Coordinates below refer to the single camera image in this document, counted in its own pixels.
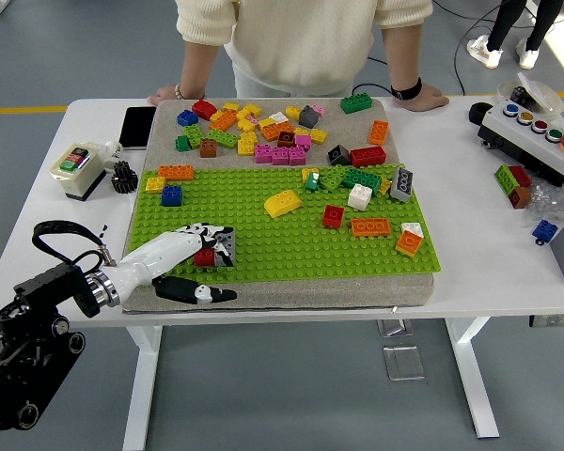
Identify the person's right hand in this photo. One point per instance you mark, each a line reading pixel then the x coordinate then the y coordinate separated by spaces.
pixel 165 96

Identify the person's left hand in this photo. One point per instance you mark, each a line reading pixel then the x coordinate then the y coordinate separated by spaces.
pixel 423 98

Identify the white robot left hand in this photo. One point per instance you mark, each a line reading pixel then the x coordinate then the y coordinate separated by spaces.
pixel 160 256

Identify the long red toy brick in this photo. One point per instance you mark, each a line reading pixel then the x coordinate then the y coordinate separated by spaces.
pixel 204 258

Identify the long grey toy brick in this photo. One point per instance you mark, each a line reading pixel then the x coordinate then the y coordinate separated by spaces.
pixel 229 239

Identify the yellow toy brick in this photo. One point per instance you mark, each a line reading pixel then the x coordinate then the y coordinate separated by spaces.
pixel 385 188
pixel 266 124
pixel 302 131
pixel 318 136
pixel 293 113
pixel 246 125
pixel 250 111
pixel 155 184
pixel 308 172
pixel 231 107
pixel 247 144

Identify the yellow curved brick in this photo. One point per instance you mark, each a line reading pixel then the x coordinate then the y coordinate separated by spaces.
pixel 284 204

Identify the person's left forearm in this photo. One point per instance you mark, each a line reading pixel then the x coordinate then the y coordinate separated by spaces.
pixel 401 54

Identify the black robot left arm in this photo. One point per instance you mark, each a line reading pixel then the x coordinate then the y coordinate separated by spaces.
pixel 51 286

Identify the person's right forearm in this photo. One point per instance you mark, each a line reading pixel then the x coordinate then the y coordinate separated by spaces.
pixel 195 66

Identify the blue toy brick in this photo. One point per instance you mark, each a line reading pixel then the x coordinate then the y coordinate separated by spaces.
pixel 188 117
pixel 171 195

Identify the light green toy brick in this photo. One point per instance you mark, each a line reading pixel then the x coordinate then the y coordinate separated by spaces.
pixel 195 136
pixel 223 139
pixel 333 178
pixel 505 178

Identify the small green toy brick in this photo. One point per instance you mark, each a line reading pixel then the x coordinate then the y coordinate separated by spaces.
pixel 313 183
pixel 183 144

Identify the orange toy brick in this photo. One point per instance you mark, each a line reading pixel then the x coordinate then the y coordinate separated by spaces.
pixel 370 228
pixel 270 131
pixel 176 173
pixel 224 121
pixel 379 133

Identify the dark green toy brick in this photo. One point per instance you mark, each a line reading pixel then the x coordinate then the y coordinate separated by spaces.
pixel 363 180
pixel 356 103

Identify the grey hollow toy brick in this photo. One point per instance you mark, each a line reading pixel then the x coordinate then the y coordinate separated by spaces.
pixel 402 185

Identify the black sloped brick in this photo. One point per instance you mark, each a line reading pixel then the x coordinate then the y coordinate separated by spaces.
pixel 340 156

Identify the small pink toy brick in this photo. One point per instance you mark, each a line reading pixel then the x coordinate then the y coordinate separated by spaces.
pixel 319 110

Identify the dark grey sloped brick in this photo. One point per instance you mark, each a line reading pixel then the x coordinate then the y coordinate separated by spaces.
pixel 309 117

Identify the white toy brick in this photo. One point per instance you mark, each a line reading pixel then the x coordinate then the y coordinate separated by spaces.
pixel 360 197
pixel 413 228
pixel 279 117

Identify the green studded baseplate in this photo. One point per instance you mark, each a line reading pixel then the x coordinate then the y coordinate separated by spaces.
pixel 286 256

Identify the dark brown toy brick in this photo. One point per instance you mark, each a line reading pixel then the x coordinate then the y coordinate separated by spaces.
pixel 286 139

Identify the orange and yellow brick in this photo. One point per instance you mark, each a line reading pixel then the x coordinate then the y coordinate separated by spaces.
pixel 409 244

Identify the black smartwatch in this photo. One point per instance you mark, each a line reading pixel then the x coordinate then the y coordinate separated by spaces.
pixel 406 89

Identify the black smartphone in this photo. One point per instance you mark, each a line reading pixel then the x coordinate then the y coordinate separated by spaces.
pixel 137 127

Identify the black tape roll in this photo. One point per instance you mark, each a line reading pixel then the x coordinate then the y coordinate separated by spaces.
pixel 477 115

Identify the small white fitting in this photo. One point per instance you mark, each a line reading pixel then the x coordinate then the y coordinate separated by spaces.
pixel 113 150

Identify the black gear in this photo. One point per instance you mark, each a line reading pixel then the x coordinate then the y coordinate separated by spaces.
pixel 124 178

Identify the person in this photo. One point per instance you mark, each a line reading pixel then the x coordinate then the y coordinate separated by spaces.
pixel 286 28
pixel 500 23

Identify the white button control box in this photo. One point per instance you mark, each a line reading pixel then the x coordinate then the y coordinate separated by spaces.
pixel 531 145

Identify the clear lidded plastic container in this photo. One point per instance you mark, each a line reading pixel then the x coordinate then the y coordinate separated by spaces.
pixel 545 96

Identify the white table leg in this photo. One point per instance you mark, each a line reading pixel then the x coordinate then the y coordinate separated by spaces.
pixel 141 385
pixel 472 376

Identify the clear plastic bag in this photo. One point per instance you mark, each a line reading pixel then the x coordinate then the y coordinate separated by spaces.
pixel 554 202

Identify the clear floor plate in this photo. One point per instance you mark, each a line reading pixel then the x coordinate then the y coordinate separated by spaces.
pixel 404 364
pixel 395 328

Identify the table height control panel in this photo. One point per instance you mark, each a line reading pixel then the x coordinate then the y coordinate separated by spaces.
pixel 557 321

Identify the cream switch box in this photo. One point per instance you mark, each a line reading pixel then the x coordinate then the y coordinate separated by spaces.
pixel 75 174

